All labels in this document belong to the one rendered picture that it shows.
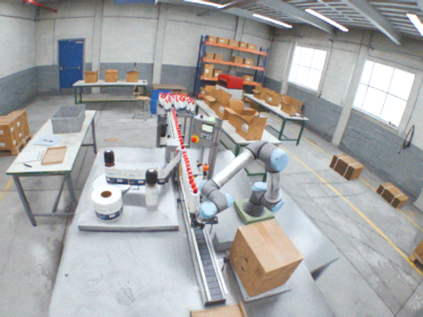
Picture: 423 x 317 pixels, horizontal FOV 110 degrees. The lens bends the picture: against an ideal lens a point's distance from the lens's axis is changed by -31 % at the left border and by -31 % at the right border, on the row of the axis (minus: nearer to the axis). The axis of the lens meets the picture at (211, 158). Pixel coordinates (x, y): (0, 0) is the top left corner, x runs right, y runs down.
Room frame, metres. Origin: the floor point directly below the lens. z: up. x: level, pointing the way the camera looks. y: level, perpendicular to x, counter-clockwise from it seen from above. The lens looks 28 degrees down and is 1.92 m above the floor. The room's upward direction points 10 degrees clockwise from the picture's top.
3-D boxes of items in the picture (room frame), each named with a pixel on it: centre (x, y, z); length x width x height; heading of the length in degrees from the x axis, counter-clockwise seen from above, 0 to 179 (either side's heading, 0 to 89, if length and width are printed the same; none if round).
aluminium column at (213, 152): (1.36, 0.00, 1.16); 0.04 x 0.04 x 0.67; 18
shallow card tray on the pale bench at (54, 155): (1.56, 1.64, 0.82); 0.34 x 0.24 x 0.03; 30
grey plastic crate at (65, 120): (2.38, 2.06, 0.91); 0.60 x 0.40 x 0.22; 28
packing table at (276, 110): (5.91, -1.43, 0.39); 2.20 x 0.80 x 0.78; 24
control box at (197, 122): (1.40, 0.07, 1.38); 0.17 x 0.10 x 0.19; 73
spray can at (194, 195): (1.13, 0.07, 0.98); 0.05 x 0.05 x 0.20
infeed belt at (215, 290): (1.27, 0.12, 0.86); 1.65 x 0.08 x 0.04; 18
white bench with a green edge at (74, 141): (2.11, 2.02, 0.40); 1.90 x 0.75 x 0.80; 24
